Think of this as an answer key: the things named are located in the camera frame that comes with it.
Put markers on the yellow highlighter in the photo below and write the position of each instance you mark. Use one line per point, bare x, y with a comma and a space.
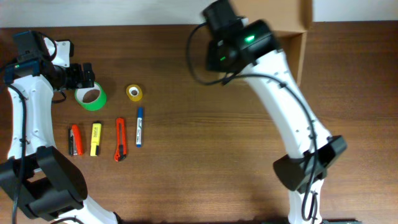
95, 139

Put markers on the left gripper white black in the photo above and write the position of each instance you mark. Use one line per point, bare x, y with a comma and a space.
77, 79

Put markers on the orange utility knife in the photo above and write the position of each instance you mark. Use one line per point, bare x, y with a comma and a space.
121, 151

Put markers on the small yellow tape roll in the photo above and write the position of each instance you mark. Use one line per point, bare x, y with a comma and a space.
134, 92

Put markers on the brown cardboard box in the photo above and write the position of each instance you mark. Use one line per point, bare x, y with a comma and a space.
295, 34

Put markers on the blue white marker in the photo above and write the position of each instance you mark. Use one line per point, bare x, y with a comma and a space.
140, 115

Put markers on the orange black stapler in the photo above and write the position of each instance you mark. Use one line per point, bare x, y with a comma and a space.
75, 144

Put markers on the green tape roll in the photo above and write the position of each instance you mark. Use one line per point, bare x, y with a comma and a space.
97, 103

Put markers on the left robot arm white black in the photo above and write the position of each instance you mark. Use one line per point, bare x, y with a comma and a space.
39, 179

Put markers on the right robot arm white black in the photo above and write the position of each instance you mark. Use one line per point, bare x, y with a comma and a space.
310, 148

